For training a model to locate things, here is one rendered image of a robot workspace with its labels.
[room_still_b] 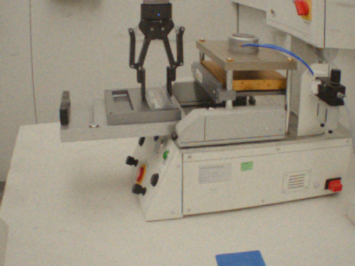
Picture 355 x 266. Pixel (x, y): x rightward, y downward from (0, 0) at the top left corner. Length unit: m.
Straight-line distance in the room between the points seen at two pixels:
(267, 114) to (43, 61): 1.71
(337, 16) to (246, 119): 0.34
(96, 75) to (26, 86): 0.42
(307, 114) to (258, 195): 0.23
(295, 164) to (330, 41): 0.31
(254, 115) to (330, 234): 0.34
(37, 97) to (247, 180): 1.73
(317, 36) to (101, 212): 0.66
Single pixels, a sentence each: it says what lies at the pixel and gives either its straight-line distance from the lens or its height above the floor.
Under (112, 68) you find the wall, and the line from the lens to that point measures 2.56.
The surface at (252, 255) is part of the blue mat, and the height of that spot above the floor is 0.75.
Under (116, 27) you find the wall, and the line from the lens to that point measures 2.52.
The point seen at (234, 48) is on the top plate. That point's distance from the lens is 1.11.
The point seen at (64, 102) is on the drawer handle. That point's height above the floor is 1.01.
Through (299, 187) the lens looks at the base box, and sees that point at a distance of 1.15.
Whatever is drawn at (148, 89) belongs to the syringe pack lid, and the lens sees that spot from 1.16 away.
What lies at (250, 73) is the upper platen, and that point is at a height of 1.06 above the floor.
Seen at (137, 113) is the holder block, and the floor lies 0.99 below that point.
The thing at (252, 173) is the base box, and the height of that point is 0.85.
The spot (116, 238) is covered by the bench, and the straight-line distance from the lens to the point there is 1.02.
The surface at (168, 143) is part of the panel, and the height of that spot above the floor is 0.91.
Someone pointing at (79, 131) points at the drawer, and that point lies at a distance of 1.02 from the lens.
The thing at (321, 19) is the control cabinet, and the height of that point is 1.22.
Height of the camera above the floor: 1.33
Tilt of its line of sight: 22 degrees down
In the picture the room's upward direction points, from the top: straight up
